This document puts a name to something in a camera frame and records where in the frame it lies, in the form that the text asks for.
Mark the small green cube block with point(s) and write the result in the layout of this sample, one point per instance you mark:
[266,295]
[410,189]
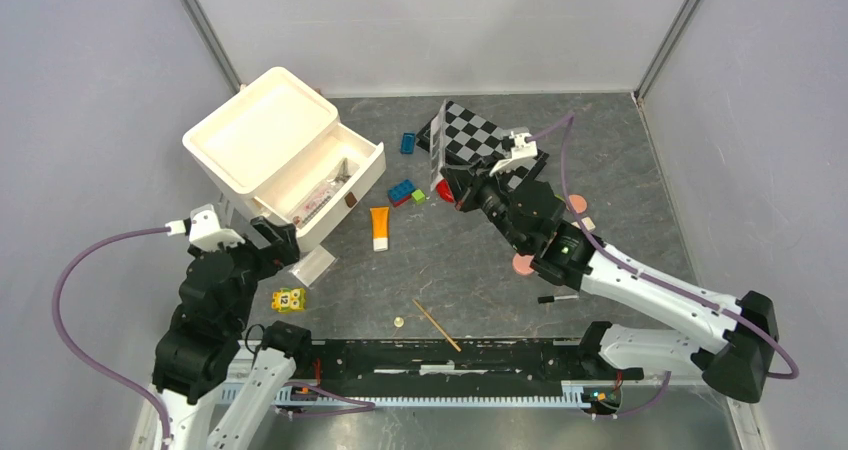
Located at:
[418,196]

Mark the orange white cream tube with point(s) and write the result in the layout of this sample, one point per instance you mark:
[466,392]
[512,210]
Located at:
[380,228]

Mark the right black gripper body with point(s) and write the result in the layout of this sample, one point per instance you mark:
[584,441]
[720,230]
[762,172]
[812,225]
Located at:
[492,195]

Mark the wooden stick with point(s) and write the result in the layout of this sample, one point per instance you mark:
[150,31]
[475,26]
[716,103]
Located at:
[437,326]

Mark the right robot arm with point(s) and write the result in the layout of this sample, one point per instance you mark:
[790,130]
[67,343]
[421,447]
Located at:
[729,342]

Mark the black eyeliner pen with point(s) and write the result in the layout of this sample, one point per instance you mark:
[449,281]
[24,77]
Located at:
[555,298]

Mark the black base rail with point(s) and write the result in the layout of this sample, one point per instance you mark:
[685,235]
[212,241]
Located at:
[524,367]

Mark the small blue lego brick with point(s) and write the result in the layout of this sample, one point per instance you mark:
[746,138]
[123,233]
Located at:
[408,143]

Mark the small pink round puff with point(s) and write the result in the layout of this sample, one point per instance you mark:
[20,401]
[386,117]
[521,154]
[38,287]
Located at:
[579,203]

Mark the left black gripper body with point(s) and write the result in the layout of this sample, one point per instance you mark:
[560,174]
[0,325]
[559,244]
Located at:
[255,262]

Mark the white drawer organizer box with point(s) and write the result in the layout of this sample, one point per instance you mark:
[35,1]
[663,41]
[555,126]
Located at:
[274,141]

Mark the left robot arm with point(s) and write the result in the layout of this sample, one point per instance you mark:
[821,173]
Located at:
[216,297]

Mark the black grey checkerboard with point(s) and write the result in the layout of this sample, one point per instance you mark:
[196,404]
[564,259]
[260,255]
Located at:
[469,137]

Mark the clear false eyelash case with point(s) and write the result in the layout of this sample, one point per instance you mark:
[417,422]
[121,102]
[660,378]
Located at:
[308,208]

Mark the cream lego brick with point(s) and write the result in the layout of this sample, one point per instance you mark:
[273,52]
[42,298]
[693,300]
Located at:
[588,224]

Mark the clear bag of hair clips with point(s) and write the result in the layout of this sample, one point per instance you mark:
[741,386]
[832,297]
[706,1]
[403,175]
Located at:
[341,174]

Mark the blue red lego stack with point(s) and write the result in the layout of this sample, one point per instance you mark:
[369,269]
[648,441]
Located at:
[401,192]

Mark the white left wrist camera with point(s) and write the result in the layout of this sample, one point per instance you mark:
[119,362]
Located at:
[205,230]

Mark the red lego arch piece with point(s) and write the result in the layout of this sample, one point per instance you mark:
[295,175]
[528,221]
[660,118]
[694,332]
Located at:
[444,191]

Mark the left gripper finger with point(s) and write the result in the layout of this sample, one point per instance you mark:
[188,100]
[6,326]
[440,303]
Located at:
[282,248]
[261,225]

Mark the yellow owl number block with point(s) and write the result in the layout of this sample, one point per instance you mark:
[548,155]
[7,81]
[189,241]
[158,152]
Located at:
[288,300]

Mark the pink round powder puff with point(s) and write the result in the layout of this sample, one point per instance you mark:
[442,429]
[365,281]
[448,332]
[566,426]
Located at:
[522,264]

